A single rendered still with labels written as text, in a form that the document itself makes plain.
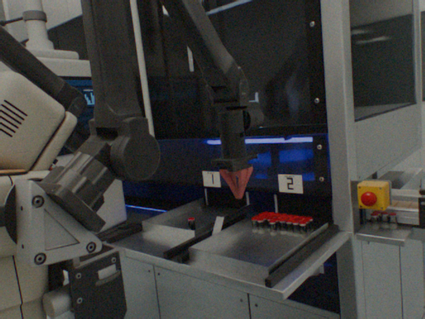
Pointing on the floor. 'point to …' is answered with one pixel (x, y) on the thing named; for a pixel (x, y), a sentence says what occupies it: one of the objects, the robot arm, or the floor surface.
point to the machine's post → (343, 153)
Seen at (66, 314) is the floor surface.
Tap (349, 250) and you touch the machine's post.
